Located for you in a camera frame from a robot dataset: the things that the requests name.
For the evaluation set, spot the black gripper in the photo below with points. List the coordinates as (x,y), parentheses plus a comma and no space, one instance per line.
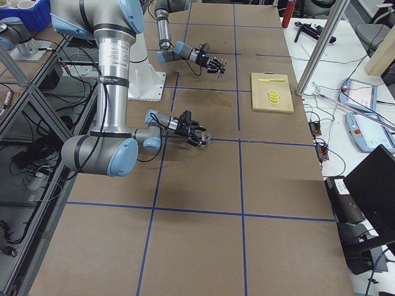
(180,128)
(204,60)

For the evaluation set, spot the clear glass shaker cup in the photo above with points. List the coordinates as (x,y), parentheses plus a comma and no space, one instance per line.
(205,138)

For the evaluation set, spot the steel jigger measuring cup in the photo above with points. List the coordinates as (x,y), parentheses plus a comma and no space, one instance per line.
(221,68)

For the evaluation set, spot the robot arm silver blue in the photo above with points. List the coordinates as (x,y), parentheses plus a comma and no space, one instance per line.
(170,52)
(111,148)

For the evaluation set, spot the yellow plastic knife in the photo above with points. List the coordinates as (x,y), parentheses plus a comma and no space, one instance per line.
(267,80)

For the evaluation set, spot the bamboo cutting board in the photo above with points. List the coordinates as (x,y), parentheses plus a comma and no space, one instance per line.
(260,98)

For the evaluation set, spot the lemon slice nearest knife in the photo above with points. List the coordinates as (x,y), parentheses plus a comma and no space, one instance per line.
(272,93)

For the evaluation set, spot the red cylinder bottle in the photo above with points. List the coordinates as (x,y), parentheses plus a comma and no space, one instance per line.
(289,9)

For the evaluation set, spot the grey office chair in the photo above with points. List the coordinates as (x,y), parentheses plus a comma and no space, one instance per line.
(372,34)

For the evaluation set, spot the teach pendant far side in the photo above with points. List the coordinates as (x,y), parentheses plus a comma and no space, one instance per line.
(368,132)

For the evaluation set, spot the wooden plank upright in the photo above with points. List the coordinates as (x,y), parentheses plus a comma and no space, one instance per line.
(383,56)

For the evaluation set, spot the black box on desk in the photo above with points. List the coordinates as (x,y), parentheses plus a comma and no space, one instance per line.
(344,207)

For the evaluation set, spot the black monitor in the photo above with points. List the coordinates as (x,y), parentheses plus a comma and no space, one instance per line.
(371,185)

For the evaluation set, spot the blue plastic bin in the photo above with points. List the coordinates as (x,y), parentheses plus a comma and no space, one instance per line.
(36,18)

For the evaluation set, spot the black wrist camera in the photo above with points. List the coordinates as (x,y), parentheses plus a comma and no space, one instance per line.
(204,48)

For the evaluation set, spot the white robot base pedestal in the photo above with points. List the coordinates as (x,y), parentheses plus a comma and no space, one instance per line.
(146,84)

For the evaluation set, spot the reacher grabber stick green handle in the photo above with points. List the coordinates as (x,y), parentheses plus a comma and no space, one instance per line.
(384,122)

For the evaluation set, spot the aluminium frame post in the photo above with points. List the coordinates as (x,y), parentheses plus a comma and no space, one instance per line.
(329,28)

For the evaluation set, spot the teach pendant near post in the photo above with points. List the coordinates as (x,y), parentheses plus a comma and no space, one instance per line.
(359,95)

